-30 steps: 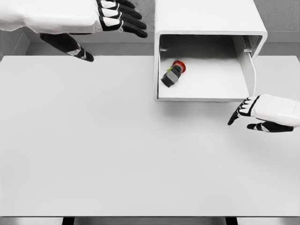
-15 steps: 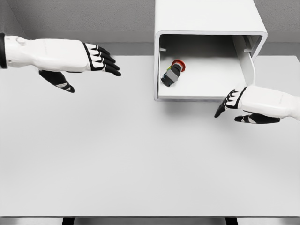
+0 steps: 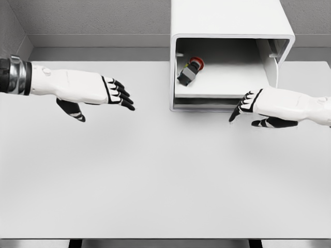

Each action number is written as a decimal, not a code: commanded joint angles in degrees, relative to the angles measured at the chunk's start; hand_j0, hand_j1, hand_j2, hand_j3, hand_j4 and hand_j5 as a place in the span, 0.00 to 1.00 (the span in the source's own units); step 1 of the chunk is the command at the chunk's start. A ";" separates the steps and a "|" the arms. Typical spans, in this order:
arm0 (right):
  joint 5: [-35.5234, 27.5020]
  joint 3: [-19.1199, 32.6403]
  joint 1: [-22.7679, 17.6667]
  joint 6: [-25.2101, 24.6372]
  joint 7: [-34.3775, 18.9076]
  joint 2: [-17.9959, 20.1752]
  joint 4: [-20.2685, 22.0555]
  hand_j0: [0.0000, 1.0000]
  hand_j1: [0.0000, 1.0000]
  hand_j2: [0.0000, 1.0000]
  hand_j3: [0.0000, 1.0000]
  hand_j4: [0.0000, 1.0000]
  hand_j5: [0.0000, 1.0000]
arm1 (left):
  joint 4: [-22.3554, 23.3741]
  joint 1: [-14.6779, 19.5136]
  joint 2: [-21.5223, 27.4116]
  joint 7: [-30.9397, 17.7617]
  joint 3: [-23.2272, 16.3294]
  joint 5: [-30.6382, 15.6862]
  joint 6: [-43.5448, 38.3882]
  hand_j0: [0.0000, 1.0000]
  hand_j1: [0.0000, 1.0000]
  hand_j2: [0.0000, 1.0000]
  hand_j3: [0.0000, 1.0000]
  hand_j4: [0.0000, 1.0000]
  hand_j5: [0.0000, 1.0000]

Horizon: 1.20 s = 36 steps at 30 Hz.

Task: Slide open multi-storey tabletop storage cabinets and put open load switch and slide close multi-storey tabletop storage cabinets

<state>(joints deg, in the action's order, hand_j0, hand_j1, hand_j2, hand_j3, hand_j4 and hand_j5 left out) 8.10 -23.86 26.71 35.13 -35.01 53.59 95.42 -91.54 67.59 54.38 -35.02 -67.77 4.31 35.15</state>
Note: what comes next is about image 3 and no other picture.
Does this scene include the left robot hand striped fingers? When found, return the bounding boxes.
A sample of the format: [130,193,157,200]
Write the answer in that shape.
[54,70,136,123]

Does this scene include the right robot hand striped fingers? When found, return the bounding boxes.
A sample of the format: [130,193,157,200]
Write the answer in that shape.
[228,87,305,129]

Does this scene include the white tabletop storage cabinet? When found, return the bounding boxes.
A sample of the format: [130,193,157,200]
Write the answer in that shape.
[169,0,296,113]

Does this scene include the white cabinet drawer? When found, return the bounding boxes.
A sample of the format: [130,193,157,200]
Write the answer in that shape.
[175,38,279,100]

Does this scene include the red button load switch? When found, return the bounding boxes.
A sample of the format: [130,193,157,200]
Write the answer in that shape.
[177,57,205,87]

